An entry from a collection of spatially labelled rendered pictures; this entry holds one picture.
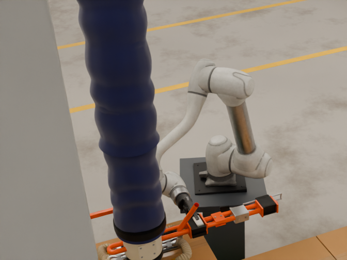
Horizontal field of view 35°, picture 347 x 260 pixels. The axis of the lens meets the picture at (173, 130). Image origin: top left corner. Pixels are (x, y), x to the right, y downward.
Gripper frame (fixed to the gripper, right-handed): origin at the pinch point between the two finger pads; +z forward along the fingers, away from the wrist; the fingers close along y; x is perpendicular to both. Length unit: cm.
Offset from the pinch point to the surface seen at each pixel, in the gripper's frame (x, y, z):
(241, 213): -20.2, -1.6, 2.8
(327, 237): -83, 53, -19
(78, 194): 58, -111, 109
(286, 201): -113, 106, -116
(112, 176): 35, -40, 4
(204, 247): -1.7, 12.8, 1.8
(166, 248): 16.0, 8.2, -0.3
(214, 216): -8.0, -1.8, -0.2
